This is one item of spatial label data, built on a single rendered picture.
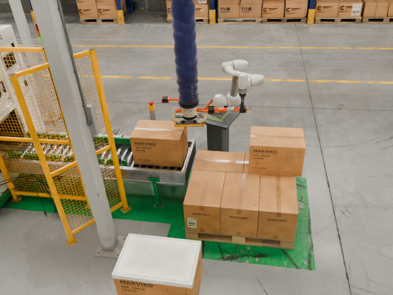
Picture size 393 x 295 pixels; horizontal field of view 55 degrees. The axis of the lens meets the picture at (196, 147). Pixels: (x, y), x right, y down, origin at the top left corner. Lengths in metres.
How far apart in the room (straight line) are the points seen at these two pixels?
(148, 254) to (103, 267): 1.40
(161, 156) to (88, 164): 1.15
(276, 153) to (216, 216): 0.96
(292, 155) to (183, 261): 1.90
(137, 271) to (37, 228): 2.33
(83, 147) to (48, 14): 1.17
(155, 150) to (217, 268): 1.50
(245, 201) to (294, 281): 0.93
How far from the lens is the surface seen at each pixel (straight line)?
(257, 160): 4.31
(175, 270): 2.91
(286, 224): 4.11
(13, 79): 3.54
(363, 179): 5.50
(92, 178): 3.72
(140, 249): 3.08
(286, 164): 4.34
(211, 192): 4.17
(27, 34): 6.63
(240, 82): 4.06
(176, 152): 4.40
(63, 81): 3.23
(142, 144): 4.45
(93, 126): 3.55
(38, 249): 4.80
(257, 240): 4.41
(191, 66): 3.91
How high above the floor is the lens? 3.35
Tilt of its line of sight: 35 degrees down
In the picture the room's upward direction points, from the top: 3 degrees counter-clockwise
